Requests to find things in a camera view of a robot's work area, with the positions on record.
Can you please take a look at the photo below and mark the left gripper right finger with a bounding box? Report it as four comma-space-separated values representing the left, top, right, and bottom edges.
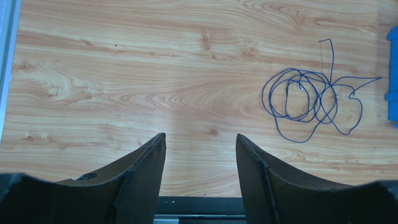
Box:
236, 134, 398, 224

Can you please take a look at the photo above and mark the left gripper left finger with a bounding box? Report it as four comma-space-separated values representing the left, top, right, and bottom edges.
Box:
0, 133, 166, 224

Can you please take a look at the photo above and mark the dark blue wire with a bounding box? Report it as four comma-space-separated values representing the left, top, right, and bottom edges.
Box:
261, 38, 383, 144

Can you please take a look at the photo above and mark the left blue plastic bin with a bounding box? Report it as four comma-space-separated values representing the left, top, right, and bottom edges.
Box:
385, 26, 398, 128

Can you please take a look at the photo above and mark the left aluminium frame post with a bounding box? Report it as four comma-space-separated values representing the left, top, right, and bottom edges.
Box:
0, 0, 22, 133

